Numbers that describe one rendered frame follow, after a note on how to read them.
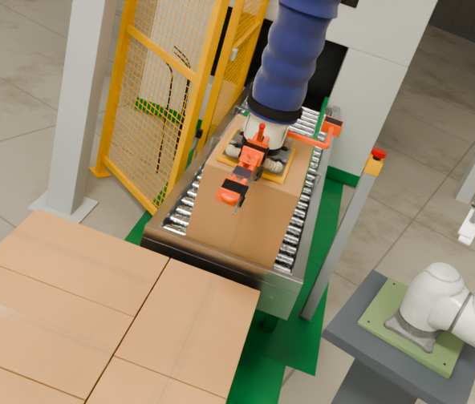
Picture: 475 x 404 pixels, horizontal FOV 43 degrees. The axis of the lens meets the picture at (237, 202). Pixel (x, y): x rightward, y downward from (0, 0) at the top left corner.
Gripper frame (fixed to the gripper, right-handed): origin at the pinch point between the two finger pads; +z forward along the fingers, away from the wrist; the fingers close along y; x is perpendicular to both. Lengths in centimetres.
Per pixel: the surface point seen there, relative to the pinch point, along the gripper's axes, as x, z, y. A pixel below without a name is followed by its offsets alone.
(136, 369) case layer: -68, 83, -24
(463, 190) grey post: -37, -77, -381
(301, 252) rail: -62, 27, -109
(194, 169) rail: -135, 18, -119
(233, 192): -69, 18, -24
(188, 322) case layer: -71, 68, -50
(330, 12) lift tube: -79, -55, -46
